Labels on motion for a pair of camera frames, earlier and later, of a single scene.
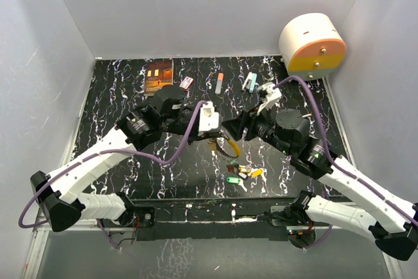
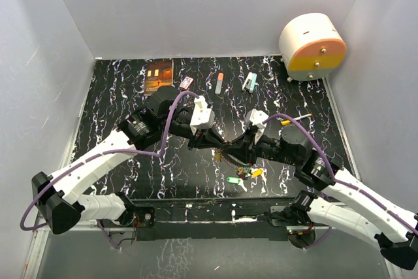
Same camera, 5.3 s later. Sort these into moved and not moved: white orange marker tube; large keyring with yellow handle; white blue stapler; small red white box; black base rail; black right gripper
Moved: black right gripper; large keyring with yellow handle
Not moved: small red white box; black base rail; white orange marker tube; white blue stapler
